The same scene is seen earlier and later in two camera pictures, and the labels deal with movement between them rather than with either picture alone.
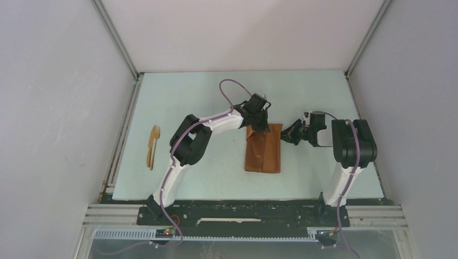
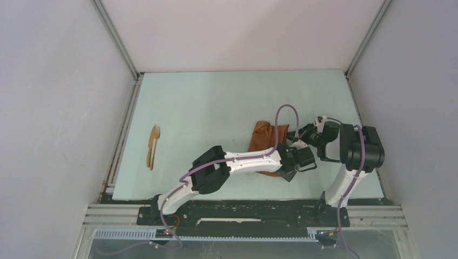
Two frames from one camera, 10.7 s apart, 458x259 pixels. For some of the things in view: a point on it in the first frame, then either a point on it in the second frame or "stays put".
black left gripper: x=263 y=126 → x=287 y=176
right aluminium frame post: x=367 y=38 stays put
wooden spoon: x=157 y=134 stays put
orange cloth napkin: x=263 y=149 stays put
